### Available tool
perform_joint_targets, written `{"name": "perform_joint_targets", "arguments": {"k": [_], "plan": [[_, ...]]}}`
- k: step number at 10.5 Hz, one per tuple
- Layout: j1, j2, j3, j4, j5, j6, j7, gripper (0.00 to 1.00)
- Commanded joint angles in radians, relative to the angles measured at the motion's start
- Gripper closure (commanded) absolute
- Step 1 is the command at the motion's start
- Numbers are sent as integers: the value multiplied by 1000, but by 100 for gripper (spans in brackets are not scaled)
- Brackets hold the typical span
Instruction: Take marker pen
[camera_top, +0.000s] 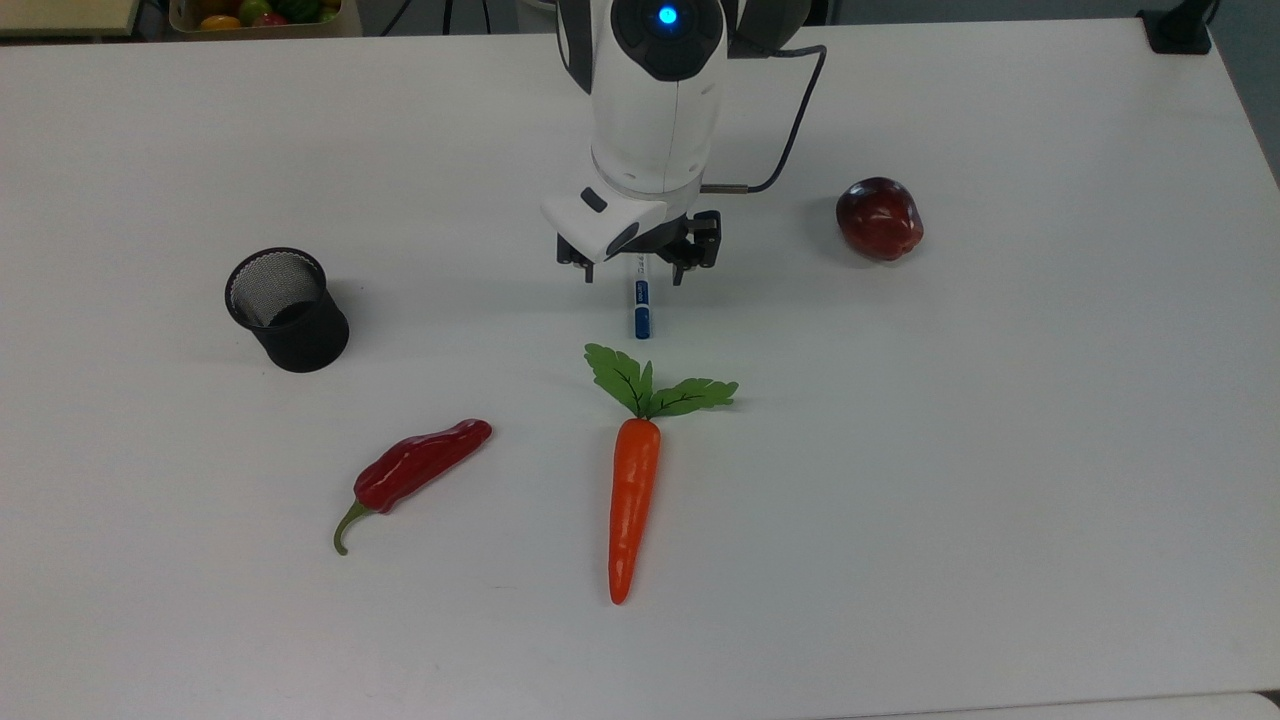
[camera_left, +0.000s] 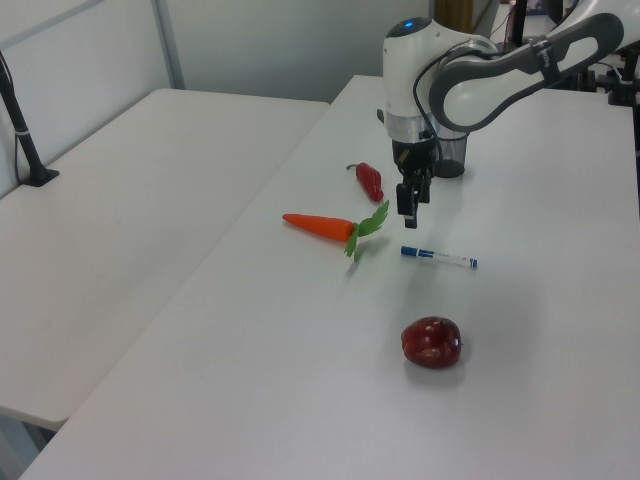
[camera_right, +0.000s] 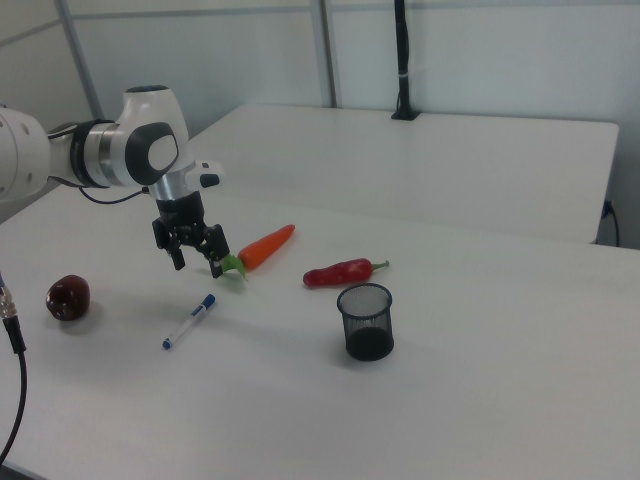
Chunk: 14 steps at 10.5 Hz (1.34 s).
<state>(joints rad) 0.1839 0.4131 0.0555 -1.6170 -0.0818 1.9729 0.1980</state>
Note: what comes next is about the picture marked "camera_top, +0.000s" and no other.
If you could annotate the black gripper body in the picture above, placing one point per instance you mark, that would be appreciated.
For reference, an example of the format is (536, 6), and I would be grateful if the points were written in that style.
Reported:
(705, 240)

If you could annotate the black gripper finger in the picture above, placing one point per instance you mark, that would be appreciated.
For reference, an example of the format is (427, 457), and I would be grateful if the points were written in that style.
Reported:
(588, 274)
(681, 273)

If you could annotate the blue and white marker pen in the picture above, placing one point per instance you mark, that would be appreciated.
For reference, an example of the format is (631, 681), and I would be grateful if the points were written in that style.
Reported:
(641, 310)

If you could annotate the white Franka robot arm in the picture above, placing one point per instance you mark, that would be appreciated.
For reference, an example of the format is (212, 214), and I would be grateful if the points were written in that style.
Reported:
(655, 110)

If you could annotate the black mesh pen cup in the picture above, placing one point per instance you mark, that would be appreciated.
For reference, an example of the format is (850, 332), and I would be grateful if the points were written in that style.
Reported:
(305, 340)

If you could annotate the dark red toy apple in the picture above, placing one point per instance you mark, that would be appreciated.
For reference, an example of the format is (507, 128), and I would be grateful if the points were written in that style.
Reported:
(880, 220)

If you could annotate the orange toy carrot with leaves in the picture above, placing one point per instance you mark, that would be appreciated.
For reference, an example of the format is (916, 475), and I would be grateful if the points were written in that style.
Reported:
(635, 500)

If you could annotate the red toy chili pepper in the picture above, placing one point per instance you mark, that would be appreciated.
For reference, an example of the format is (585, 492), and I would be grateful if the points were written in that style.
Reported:
(420, 460)

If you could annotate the beige box of toy fruit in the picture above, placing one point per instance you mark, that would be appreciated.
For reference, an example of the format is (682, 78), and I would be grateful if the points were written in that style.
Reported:
(300, 30)

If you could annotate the dark green toy fruit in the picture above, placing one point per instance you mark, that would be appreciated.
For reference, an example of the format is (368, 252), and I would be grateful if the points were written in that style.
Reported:
(298, 8)

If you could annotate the small red toy fruit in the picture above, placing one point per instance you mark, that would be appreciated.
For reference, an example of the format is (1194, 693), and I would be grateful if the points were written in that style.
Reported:
(270, 20)

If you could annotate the light green toy fruit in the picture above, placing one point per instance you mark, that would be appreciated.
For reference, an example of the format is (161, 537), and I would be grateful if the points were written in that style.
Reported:
(255, 10)

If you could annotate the orange toy fruit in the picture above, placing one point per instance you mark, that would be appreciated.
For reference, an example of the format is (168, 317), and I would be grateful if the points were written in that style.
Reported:
(220, 23)

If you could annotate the black square stand base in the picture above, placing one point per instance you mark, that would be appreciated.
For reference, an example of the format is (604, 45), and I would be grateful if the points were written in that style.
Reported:
(1178, 35)

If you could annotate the light wooden table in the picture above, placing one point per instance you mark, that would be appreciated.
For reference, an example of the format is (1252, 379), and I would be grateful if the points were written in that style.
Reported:
(60, 15)

